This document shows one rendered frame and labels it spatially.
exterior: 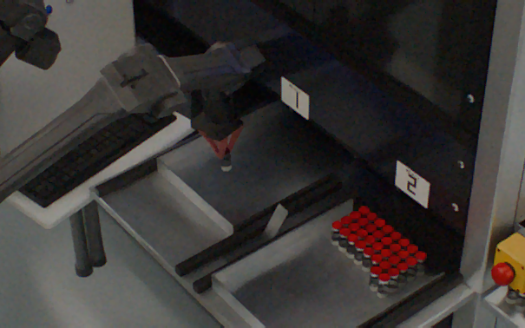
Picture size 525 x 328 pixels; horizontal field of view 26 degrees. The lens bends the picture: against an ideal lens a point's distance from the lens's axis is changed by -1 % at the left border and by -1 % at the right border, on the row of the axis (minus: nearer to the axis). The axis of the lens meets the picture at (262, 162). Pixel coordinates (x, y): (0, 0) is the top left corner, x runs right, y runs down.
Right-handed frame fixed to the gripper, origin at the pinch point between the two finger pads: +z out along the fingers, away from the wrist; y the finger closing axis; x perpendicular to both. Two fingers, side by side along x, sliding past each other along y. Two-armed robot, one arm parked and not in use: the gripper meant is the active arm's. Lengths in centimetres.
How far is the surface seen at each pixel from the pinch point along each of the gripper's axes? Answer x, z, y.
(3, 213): 118, 94, 11
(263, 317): -29.1, 9.7, -21.0
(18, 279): 92, 95, -4
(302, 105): -5.2, -2.9, 17.9
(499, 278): -61, 0, 5
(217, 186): 1.9, 9.5, -1.0
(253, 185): -3.4, 9.9, 4.1
